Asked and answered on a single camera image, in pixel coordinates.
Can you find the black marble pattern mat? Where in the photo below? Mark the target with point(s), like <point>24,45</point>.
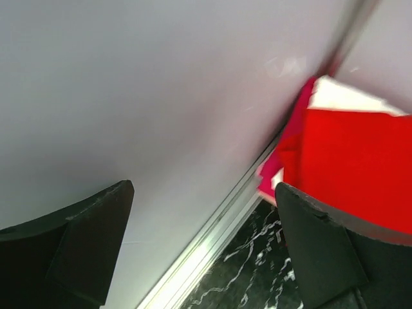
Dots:
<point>254,270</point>

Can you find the magenta folded t-shirt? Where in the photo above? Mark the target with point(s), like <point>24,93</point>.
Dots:
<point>271,166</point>

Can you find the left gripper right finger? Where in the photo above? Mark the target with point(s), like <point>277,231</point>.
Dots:
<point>340,260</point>

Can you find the aluminium side frame rail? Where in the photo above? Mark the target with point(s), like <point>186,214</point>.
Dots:
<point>191,265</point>

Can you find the bright red t-shirt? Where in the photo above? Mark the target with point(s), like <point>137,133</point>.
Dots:
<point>357,162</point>

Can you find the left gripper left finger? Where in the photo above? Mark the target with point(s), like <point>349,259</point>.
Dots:
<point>67,258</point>

